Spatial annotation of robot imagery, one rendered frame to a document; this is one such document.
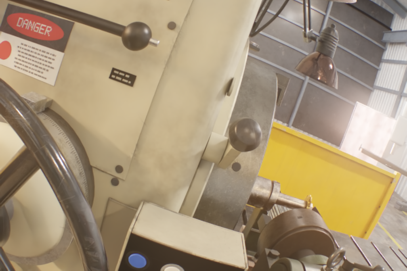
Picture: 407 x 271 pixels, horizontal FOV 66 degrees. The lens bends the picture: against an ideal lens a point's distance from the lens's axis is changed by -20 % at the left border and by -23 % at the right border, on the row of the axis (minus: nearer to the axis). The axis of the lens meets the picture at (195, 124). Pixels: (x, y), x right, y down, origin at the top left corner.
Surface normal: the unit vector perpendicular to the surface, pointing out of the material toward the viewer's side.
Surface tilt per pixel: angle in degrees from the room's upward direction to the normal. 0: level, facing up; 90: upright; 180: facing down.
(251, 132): 60
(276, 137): 90
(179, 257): 90
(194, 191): 77
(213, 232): 0
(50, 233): 95
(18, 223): 92
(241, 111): 47
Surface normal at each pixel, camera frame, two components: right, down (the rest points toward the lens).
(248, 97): 0.23, -0.55
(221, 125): 0.15, -0.33
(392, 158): -0.58, -0.06
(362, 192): -0.04, 0.18
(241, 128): -0.22, -0.39
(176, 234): 0.36, -0.92
